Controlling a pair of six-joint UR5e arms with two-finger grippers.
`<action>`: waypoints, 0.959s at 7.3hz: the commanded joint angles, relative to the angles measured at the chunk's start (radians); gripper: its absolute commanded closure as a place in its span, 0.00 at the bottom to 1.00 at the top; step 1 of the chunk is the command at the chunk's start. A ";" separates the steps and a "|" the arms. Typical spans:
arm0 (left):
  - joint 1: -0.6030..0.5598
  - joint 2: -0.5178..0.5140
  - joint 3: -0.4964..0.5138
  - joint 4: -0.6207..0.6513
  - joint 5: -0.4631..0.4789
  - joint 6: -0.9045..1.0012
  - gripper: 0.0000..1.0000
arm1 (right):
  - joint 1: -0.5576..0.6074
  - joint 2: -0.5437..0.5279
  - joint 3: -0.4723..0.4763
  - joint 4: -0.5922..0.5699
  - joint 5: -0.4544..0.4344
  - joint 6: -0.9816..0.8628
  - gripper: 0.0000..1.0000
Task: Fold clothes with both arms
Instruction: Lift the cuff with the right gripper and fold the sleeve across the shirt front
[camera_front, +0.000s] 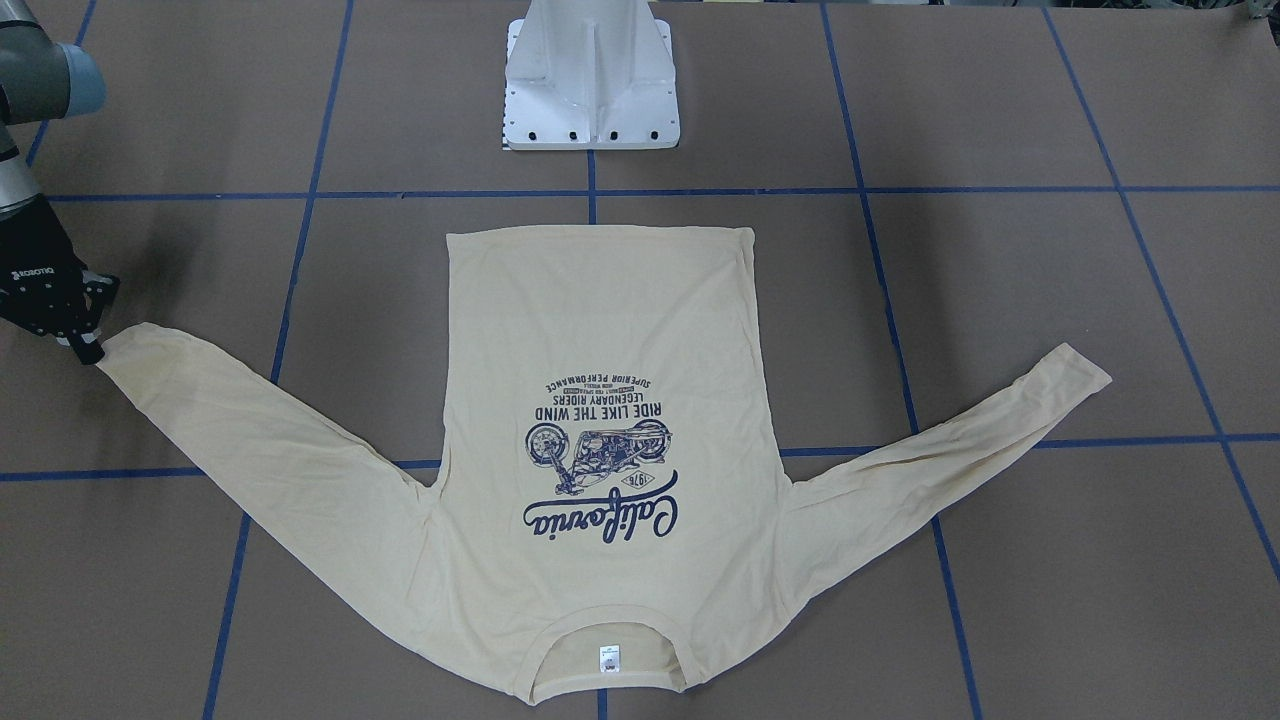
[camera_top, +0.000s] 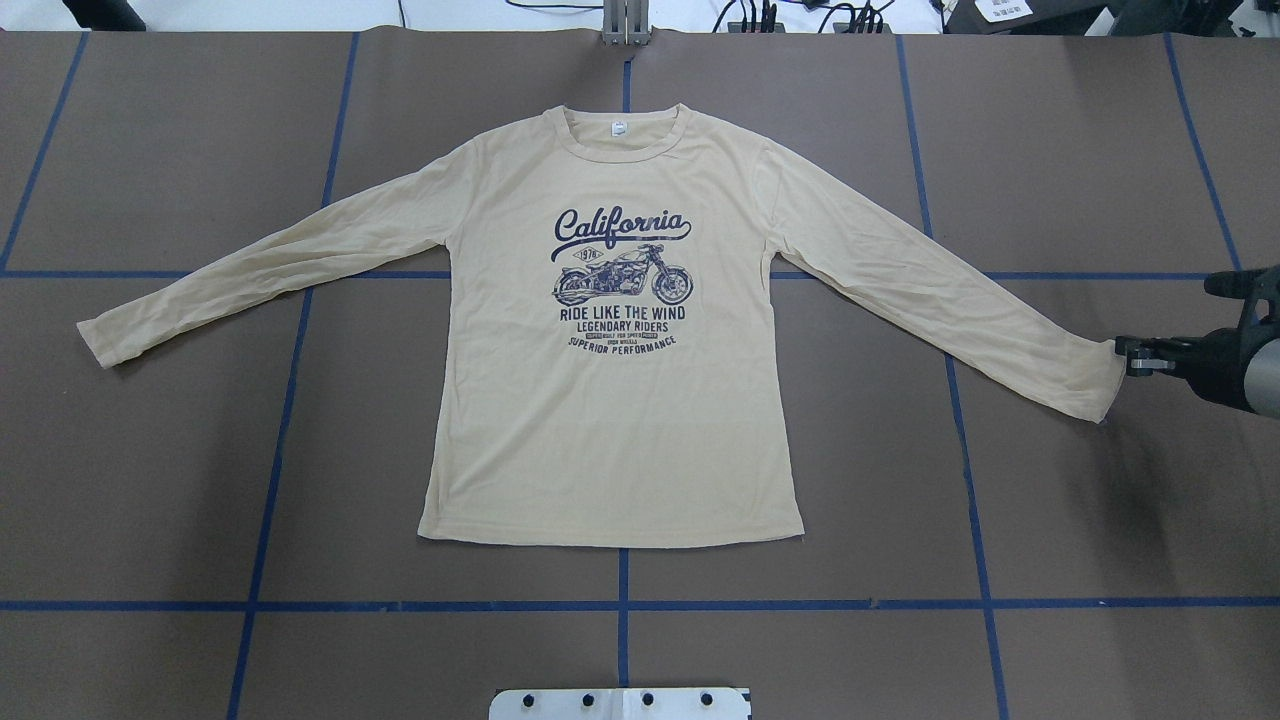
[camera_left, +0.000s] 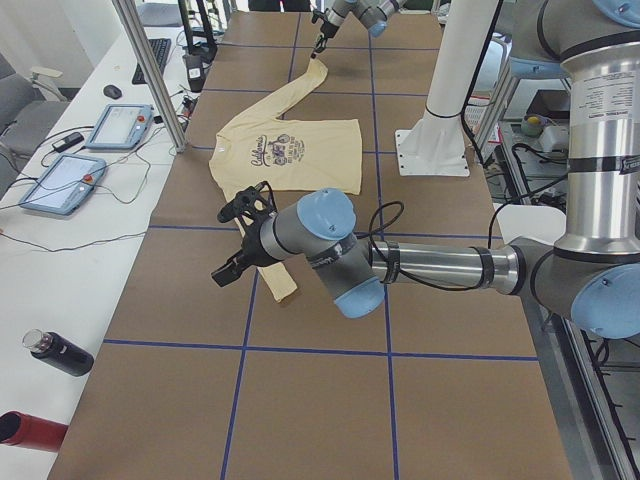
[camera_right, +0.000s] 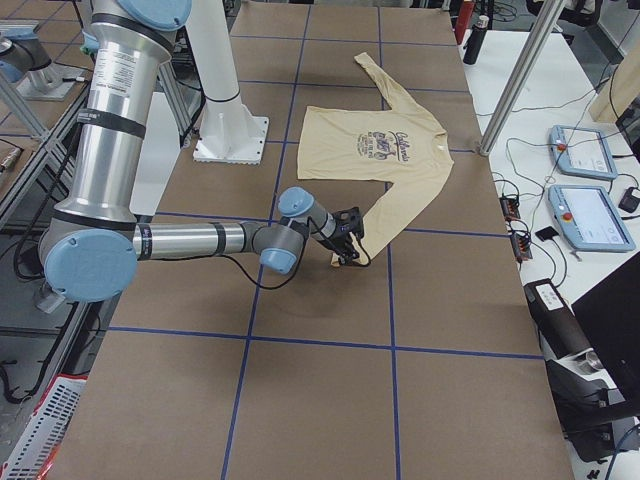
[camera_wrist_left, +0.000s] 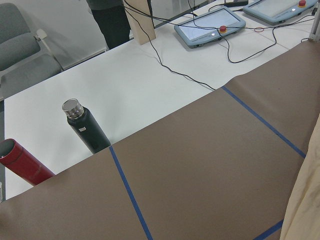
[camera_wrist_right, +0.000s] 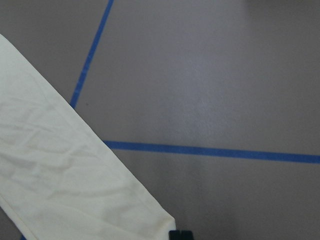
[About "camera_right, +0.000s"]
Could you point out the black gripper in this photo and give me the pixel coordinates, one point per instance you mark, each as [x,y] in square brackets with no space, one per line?
[339,243]

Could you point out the beige long sleeve shirt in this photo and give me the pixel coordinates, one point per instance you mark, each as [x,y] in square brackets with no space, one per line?
[404,146]

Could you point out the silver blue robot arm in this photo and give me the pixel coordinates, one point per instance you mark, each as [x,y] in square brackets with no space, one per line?
[94,243]

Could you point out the orange circuit board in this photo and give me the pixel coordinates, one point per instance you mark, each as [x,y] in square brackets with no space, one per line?
[510,208]

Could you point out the black brown cylinder device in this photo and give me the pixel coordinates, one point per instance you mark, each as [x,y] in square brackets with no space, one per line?
[557,323]

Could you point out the lower teach pendant tablet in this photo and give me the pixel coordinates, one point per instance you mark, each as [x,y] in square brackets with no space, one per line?
[588,219]

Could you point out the teach pendant tablet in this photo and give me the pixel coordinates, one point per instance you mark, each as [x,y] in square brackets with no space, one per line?
[588,219]
[582,152]

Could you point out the upper teach pendant tablet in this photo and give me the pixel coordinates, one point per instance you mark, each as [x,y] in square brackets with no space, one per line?
[582,152]

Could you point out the black water bottle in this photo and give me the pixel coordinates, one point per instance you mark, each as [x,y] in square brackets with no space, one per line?
[476,38]

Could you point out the black monitor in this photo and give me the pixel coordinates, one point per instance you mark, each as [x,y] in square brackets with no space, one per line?
[609,315]

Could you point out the red cylinder bottle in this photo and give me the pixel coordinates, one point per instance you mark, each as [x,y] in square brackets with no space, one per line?
[465,13]

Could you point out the white perforated basket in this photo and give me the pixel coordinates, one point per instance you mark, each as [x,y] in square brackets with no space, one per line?
[33,454]

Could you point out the aluminium frame post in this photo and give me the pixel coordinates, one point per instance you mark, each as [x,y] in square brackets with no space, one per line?
[535,42]

